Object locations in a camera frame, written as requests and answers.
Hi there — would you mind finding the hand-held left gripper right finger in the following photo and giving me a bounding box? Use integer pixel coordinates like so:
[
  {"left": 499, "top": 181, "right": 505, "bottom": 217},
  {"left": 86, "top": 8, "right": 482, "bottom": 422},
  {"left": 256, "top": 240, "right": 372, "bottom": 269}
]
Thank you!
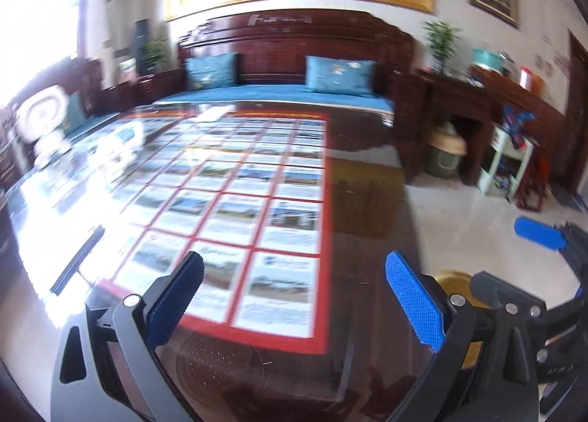
[{"left": 385, "top": 251, "right": 539, "bottom": 422}]

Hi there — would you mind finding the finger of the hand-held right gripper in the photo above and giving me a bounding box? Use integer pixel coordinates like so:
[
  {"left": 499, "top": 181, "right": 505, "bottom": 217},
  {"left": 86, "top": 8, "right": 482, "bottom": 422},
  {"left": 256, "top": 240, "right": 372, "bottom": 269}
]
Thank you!
[
  {"left": 469, "top": 270, "right": 588, "bottom": 312},
  {"left": 513, "top": 217, "right": 588, "bottom": 267}
]

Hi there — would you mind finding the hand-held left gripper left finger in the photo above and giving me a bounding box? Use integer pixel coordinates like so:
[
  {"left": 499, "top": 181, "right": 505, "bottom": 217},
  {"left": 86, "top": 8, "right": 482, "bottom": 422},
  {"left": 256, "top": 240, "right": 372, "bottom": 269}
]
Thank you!
[{"left": 50, "top": 251, "right": 205, "bottom": 422}]

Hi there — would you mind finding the yellow round bin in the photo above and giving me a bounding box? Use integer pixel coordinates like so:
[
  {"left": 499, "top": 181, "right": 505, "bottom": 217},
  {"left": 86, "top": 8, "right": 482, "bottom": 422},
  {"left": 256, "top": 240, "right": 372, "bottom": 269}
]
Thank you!
[{"left": 434, "top": 269, "right": 488, "bottom": 368}]

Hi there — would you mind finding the red stool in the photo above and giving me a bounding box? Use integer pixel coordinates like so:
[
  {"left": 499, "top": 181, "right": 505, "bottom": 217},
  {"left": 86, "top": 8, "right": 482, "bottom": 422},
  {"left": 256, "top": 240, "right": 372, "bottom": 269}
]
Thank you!
[{"left": 517, "top": 160, "right": 551, "bottom": 214}]

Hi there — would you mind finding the small white shelf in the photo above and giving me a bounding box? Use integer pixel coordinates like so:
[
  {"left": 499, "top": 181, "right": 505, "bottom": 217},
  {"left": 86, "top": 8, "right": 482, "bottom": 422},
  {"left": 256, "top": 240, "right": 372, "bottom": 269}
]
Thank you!
[{"left": 477, "top": 125, "right": 534, "bottom": 200}]

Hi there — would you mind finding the black tablet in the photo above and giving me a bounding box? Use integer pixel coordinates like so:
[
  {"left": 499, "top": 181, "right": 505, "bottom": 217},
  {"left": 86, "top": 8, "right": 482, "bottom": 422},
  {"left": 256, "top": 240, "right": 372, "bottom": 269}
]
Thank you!
[{"left": 50, "top": 226, "right": 107, "bottom": 296}]

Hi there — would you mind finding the blue toy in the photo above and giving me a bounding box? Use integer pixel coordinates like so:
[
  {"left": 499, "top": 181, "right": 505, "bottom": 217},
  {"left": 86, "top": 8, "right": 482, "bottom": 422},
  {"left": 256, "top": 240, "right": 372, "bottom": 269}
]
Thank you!
[{"left": 501, "top": 105, "right": 536, "bottom": 147}]

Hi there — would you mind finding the red-bordered picture poster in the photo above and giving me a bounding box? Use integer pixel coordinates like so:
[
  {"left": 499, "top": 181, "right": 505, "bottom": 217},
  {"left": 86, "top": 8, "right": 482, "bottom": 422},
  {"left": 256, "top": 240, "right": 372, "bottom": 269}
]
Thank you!
[{"left": 94, "top": 110, "right": 332, "bottom": 355}]

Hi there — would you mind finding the wooden door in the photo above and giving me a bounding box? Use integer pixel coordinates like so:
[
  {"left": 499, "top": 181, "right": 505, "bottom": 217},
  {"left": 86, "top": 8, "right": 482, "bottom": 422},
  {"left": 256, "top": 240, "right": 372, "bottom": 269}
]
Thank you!
[{"left": 565, "top": 31, "right": 588, "bottom": 202}]

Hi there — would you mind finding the dark wooden sideboard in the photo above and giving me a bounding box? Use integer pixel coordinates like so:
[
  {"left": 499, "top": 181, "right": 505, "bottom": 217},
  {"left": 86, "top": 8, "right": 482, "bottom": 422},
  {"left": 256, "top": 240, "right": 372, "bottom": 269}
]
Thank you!
[{"left": 416, "top": 66, "right": 568, "bottom": 186}]

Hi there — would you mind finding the white printed plastic bag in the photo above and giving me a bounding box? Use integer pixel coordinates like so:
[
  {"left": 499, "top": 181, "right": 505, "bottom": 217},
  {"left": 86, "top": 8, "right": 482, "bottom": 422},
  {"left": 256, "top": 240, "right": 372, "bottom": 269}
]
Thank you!
[{"left": 97, "top": 132, "right": 139, "bottom": 166}]

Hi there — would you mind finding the blue and white plastic bag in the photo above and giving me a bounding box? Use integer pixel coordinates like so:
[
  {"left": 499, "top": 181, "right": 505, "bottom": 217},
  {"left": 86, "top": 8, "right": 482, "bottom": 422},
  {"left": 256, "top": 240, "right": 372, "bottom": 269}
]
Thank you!
[{"left": 115, "top": 121, "right": 146, "bottom": 143}]

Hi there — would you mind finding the teal cooking pot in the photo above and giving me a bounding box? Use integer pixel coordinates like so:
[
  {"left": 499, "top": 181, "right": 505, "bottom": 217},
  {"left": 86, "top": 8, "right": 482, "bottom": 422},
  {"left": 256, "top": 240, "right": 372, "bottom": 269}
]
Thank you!
[{"left": 471, "top": 47, "right": 503, "bottom": 72}]

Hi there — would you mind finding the white folded cloth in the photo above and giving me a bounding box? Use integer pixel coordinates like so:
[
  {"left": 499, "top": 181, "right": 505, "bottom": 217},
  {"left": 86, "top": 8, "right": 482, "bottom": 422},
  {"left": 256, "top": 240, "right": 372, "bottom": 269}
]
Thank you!
[{"left": 193, "top": 107, "right": 229, "bottom": 122}]

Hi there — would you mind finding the wooden corner table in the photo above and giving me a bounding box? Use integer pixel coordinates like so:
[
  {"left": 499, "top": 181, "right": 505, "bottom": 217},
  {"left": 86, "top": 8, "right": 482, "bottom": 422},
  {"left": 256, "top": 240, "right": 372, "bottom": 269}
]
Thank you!
[{"left": 135, "top": 69, "right": 187, "bottom": 106}]

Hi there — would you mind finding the potted plant in patterned vase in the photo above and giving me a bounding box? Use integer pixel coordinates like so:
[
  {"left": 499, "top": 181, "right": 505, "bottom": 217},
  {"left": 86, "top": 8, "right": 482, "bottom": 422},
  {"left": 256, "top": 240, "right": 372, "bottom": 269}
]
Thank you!
[{"left": 423, "top": 20, "right": 461, "bottom": 74}]

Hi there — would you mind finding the white robot toy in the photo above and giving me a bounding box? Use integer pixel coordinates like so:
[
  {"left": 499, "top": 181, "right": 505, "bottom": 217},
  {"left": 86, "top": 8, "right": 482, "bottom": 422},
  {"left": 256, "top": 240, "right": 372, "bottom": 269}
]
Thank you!
[{"left": 18, "top": 84, "right": 78, "bottom": 170}]

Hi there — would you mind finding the blue sofa seat pad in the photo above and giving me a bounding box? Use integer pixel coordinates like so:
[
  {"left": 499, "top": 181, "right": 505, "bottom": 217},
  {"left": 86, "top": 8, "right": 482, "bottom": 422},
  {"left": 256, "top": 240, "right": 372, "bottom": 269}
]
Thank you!
[{"left": 154, "top": 84, "right": 396, "bottom": 112}]

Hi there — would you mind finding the blue floral cushion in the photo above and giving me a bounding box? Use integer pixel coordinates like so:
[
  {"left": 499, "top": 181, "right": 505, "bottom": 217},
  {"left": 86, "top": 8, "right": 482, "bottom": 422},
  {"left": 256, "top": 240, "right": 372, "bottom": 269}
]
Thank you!
[
  {"left": 184, "top": 53, "right": 239, "bottom": 89},
  {"left": 304, "top": 56, "right": 377, "bottom": 96}
]

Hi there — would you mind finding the dark wooden armchair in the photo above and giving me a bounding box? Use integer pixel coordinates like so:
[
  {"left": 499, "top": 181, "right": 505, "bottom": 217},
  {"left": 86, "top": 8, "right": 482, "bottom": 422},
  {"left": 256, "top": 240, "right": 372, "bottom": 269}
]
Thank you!
[{"left": 0, "top": 57, "right": 135, "bottom": 188}]

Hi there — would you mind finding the small potted plant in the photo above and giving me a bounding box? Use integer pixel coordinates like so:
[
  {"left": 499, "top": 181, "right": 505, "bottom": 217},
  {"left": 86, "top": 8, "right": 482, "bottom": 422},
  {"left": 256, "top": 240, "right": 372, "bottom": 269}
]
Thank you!
[{"left": 140, "top": 36, "right": 169, "bottom": 76}]

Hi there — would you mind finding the black tower speaker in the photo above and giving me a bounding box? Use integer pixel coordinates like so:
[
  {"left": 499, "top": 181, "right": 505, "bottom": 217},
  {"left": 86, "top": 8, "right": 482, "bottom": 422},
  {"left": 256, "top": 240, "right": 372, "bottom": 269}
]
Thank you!
[{"left": 133, "top": 19, "right": 152, "bottom": 78}]

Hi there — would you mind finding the dark wooden sofa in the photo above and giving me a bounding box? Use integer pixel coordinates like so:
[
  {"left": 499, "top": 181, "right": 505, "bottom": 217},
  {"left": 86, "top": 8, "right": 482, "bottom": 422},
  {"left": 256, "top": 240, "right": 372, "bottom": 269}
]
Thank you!
[{"left": 133, "top": 8, "right": 416, "bottom": 112}]

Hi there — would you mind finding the bright window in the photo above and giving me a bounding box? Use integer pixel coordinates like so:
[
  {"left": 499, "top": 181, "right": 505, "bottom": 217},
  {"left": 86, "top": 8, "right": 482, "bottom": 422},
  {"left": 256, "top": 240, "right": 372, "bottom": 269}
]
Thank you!
[{"left": 0, "top": 0, "right": 93, "bottom": 101}]

